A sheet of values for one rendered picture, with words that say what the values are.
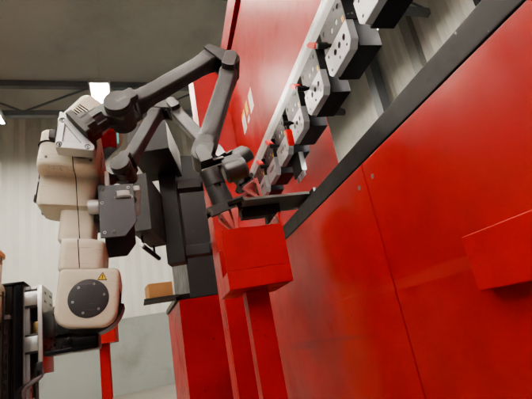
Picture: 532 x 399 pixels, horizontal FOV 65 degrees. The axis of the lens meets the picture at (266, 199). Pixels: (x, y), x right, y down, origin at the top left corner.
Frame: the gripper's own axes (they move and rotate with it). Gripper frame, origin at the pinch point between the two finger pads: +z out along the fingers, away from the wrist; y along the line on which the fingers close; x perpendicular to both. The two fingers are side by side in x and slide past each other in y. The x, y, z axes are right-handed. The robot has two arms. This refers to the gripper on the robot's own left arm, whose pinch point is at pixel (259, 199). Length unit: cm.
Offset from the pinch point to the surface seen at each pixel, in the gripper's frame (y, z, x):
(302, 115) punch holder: -26.2, -9.8, -21.6
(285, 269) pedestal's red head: -42, 25, 24
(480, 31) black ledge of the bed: -108, 18, 7
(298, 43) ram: -36, -28, -33
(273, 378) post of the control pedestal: -35, 43, 41
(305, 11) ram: -46, -31, -35
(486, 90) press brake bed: -106, 24, 11
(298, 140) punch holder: -16.0, -5.9, -20.0
